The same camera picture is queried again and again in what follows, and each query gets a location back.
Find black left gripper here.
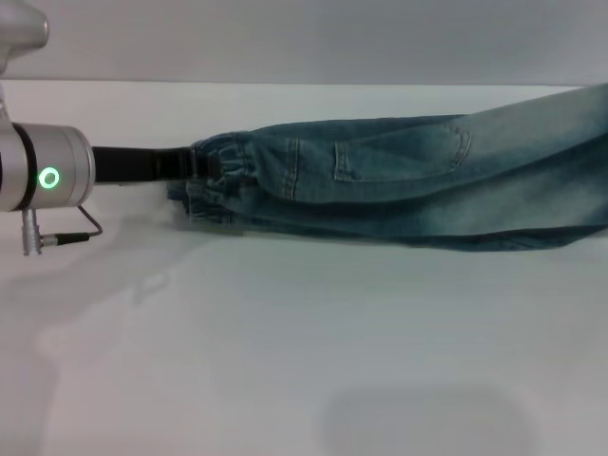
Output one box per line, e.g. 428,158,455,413
91,145,224,184

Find blue denim shorts with embroidery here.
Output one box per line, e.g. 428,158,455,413
165,83,608,254

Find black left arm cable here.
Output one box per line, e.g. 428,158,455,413
40,204,104,241

